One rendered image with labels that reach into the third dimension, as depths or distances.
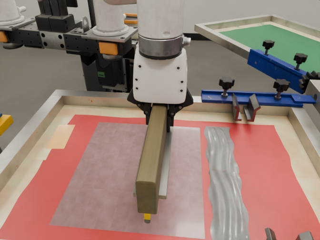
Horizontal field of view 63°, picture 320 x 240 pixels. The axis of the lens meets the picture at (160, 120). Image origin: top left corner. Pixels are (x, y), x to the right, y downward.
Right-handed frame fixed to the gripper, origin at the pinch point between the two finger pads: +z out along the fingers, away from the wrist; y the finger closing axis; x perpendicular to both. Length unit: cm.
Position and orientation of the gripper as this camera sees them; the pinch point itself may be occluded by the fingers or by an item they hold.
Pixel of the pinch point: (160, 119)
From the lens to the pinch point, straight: 54.5
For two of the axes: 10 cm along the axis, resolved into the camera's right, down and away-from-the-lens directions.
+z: 0.0, 8.1, 5.9
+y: -10.0, -0.6, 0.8
